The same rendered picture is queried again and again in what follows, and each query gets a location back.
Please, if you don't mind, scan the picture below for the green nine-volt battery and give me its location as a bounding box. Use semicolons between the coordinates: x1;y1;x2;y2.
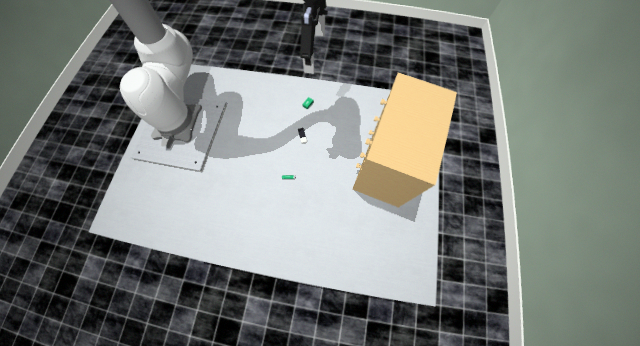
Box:
302;97;314;109

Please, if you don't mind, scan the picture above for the tan chest of drawers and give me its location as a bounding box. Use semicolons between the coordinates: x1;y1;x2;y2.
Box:
353;73;457;207

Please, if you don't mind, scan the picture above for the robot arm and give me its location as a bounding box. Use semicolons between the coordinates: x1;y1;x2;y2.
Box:
109;0;202;149

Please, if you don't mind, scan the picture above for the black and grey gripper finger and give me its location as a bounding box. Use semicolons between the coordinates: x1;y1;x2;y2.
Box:
315;0;328;36
299;3;321;74

